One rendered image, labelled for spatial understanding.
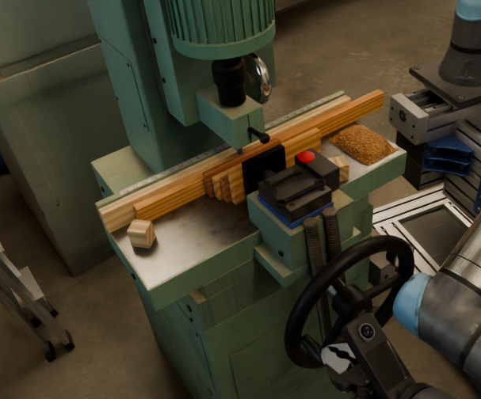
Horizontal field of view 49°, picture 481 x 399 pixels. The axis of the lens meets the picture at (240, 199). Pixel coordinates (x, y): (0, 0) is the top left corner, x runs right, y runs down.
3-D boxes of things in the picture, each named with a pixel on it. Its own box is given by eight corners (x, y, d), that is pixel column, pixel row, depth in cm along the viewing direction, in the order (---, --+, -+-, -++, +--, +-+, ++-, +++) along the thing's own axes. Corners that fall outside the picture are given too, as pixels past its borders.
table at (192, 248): (178, 351, 86) (171, 330, 83) (109, 245, 107) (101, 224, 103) (440, 195, 107) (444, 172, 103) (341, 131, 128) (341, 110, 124)
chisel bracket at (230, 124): (236, 157, 100) (231, 119, 95) (200, 127, 110) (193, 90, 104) (269, 142, 103) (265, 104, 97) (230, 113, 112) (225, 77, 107)
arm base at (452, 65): (472, 55, 153) (479, 22, 146) (509, 77, 142) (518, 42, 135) (427, 69, 150) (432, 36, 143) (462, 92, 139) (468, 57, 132)
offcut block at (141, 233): (156, 236, 99) (151, 221, 96) (150, 248, 97) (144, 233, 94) (138, 234, 100) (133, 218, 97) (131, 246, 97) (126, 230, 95)
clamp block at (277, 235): (291, 273, 92) (288, 237, 87) (248, 231, 101) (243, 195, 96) (355, 235, 98) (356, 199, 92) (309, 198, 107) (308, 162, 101)
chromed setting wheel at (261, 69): (265, 115, 115) (260, 63, 107) (234, 94, 123) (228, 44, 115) (276, 111, 116) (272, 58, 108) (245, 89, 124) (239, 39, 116)
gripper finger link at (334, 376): (319, 377, 79) (356, 402, 71) (316, 369, 78) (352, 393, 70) (344, 360, 80) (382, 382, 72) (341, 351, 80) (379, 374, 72)
